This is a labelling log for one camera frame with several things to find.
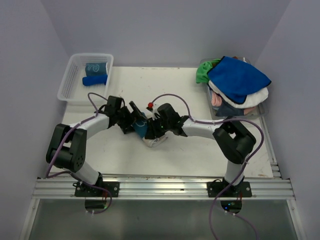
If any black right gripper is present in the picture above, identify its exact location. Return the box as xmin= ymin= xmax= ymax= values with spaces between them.
xmin=145 ymin=115 xmax=172 ymax=140

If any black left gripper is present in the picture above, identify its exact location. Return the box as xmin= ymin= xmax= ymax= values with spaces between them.
xmin=115 ymin=101 xmax=147 ymax=134

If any teal beige cartoon towel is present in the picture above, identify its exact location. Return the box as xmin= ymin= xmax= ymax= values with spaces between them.
xmin=131 ymin=112 xmax=169 ymax=148

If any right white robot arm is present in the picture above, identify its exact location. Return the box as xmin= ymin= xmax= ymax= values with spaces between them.
xmin=144 ymin=102 xmax=257 ymax=197

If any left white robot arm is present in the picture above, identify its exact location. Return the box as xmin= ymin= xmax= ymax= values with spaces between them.
xmin=45 ymin=96 xmax=146 ymax=197

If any rolled blue towel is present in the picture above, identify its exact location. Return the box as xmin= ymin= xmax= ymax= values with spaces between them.
xmin=82 ymin=74 xmax=108 ymax=87

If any green towel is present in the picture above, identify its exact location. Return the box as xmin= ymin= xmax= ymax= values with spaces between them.
xmin=195 ymin=58 xmax=221 ymax=84

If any rolled teal towel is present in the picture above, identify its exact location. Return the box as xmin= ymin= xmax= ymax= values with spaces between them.
xmin=85 ymin=62 xmax=108 ymax=77

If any white plastic basket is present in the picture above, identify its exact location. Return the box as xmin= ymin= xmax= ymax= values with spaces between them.
xmin=57 ymin=53 xmax=114 ymax=106

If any clear plastic towel bin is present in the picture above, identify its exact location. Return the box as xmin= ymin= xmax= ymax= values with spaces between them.
xmin=199 ymin=57 xmax=270 ymax=122

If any blue microfiber towel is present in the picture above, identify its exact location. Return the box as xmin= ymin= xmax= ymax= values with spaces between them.
xmin=208 ymin=56 xmax=272 ymax=104

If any white towel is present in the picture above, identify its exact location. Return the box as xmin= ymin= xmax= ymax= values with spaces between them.
xmin=208 ymin=81 xmax=269 ymax=109

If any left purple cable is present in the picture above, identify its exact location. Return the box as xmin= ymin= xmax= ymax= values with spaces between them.
xmin=44 ymin=92 xmax=113 ymax=215

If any aluminium mounting rail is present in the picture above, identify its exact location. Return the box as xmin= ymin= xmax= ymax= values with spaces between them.
xmin=32 ymin=174 xmax=295 ymax=200

